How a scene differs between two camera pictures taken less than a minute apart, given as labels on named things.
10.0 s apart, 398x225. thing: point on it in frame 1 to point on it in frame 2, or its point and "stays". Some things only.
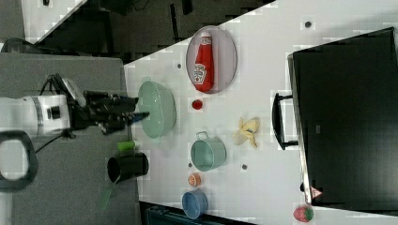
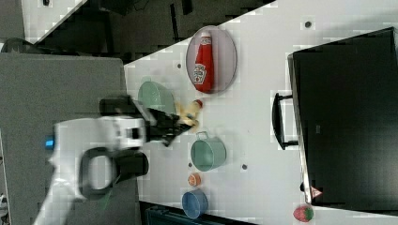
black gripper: (111, 112) to (161, 126)
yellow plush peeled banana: (247, 130) to (188, 114)
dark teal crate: (163, 216) stays
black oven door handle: (277, 122) stays
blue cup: (195, 203) stays
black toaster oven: (345, 95) stays
